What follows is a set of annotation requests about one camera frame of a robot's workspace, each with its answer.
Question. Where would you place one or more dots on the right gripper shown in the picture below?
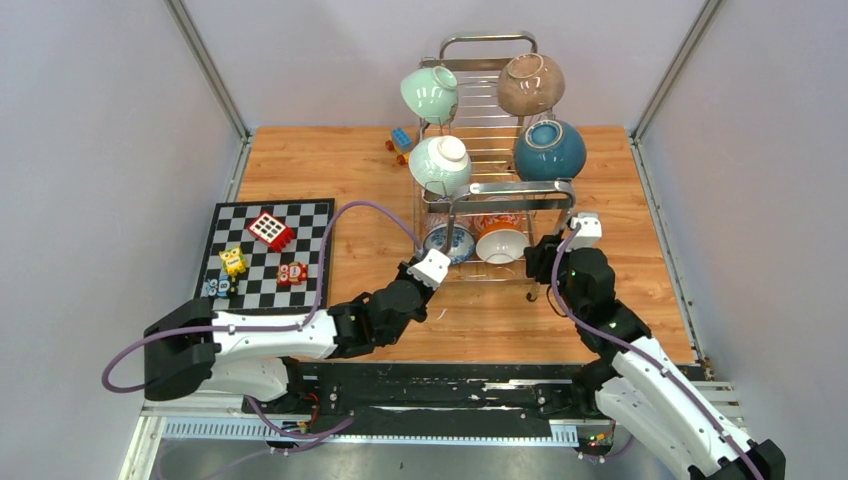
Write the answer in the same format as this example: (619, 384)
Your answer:
(540, 258)

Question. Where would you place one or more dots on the red robot toy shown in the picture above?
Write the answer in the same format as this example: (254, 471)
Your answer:
(293, 273)

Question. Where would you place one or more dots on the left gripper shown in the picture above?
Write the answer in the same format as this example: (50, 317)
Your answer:
(401, 273)

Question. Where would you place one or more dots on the brown speckled bowl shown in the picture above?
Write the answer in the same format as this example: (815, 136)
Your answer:
(530, 84)

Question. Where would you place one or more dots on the black white chessboard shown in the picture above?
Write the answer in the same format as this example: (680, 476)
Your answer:
(258, 292)

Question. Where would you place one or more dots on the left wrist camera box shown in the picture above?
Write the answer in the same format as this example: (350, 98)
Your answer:
(437, 265)

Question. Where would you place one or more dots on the yellow owl toy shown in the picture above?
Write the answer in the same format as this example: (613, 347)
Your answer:
(233, 261)

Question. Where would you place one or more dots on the blue floral bowl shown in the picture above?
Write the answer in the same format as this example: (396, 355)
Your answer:
(462, 244)

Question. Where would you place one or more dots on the red toy brick block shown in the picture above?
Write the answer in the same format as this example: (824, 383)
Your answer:
(271, 232)

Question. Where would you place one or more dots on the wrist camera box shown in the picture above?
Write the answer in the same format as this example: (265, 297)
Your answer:
(589, 230)
(437, 265)

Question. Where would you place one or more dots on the orange geometric pattern bowl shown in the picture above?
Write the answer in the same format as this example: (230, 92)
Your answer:
(435, 220)

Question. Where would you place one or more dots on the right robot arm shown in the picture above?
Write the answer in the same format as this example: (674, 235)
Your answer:
(634, 383)

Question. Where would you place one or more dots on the large ribbed celadon bowl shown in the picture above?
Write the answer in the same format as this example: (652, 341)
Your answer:
(441, 164)

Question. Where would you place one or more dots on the small celadon green bowl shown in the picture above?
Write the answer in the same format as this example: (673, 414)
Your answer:
(431, 93)

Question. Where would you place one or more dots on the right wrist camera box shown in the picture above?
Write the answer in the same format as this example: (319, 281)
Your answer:
(589, 230)

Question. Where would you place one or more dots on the teal glazed bowl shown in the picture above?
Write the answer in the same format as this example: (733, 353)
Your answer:
(549, 149)

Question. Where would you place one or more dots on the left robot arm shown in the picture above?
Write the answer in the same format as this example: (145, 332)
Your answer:
(196, 348)

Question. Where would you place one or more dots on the steel two-tier dish rack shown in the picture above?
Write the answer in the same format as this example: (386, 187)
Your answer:
(490, 134)

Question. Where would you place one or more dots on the orange floral white bowl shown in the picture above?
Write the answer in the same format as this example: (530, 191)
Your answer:
(481, 222)

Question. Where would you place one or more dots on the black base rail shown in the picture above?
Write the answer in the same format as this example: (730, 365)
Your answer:
(436, 401)

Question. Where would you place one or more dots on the toy brick car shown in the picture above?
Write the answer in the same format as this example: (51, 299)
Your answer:
(400, 143)

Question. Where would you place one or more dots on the blue owl toy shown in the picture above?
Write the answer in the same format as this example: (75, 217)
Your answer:
(222, 287)

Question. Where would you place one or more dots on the orange bowl white inside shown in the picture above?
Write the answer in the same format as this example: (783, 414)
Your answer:
(501, 243)

